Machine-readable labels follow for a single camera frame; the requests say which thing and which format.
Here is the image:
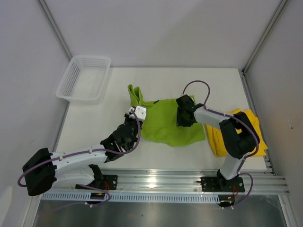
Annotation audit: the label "green fabric shorts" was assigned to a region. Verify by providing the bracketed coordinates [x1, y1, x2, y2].
[127, 84, 206, 147]

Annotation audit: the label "yellow fabric shorts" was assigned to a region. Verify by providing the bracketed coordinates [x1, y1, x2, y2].
[205, 109, 268, 159]

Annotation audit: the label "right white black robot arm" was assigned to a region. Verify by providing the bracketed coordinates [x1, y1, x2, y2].
[176, 95, 260, 191]

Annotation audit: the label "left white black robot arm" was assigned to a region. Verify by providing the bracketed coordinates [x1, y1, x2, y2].
[18, 109, 146, 196]

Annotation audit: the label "white plastic mesh basket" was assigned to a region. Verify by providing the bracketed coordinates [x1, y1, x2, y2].
[55, 55, 111, 104]

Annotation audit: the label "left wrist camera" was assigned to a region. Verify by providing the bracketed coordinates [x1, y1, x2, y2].
[129, 105, 147, 122]

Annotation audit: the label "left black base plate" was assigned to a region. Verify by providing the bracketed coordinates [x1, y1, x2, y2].
[75, 175, 118, 191]

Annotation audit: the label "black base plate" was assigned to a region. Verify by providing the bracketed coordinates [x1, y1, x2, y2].
[75, 175, 118, 191]
[200, 176, 245, 192]

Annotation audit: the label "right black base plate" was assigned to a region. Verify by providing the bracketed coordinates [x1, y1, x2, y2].
[200, 176, 245, 192]

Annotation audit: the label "white slotted cable duct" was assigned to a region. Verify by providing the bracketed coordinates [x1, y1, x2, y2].
[42, 191, 220, 204]

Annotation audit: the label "aluminium mounting rail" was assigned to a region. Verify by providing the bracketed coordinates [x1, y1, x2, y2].
[32, 168, 290, 195]

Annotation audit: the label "right aluminium corner post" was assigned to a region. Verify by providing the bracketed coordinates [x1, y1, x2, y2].
[242, 0, 290, 75]

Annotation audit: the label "aluminium corner post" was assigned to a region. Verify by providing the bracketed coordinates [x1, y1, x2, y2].
[242, 0, 290, 75]
[36, 0, 72, 60]

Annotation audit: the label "left aluminium corner post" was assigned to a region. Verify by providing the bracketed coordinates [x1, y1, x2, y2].
[36, 0, 72, 60]

